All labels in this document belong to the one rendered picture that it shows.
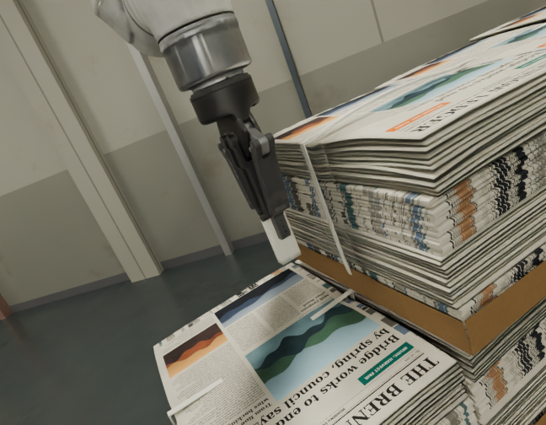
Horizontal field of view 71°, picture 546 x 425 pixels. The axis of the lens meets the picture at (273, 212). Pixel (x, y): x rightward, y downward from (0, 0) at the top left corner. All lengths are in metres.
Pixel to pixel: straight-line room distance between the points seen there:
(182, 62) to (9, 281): 4.26
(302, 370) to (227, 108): 0.31
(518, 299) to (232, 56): 0.38
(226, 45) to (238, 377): 0.39
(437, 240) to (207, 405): 0.33
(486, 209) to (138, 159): 3.01
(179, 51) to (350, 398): 0.39
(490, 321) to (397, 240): 0.12
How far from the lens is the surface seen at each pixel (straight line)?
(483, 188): 0.40
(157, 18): 0.44
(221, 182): 3.05
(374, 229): 0.44
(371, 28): 2.80
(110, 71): 3.24
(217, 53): 0.43
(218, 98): 0.43
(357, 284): 0.55
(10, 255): 4.41
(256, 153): 0.41
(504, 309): 0.45
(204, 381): 0.56
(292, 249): 0.50
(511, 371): 0.56
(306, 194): 0.55
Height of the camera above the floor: 1.14
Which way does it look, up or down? 18 degrees down
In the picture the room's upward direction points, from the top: 22 degrees counter-clockwise
